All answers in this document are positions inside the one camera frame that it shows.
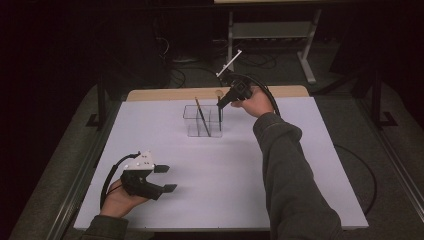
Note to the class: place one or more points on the wooden table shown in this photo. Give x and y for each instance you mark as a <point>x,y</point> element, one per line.
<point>160,94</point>

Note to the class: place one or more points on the black metal stand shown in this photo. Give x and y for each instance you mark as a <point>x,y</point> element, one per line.
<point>377,106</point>
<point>101,106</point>

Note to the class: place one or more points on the person's left hand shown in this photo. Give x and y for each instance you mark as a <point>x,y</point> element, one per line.
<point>116,203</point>

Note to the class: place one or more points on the person's right hand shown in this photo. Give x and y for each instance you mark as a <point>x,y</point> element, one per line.
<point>260,103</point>

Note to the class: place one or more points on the clear acrylic organizer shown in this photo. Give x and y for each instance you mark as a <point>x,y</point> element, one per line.
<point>193,128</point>

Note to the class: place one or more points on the white metal frame desk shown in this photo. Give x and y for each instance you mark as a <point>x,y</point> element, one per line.
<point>273,30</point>

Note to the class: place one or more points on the fluffy cream-head makeup brush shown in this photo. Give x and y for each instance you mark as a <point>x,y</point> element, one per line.
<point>219,116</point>

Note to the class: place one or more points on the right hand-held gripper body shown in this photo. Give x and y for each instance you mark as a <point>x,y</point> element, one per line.
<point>240,88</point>

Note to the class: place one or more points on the grey metal rail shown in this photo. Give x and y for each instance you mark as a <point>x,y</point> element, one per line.
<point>396,166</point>
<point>80,186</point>

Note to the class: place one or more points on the white board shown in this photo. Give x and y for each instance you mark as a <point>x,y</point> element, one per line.
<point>216,186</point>

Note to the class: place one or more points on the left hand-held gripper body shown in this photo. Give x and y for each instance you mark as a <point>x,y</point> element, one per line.
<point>138,185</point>

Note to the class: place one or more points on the thin black makeup brush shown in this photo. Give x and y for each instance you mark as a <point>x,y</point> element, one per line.
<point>202,116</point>

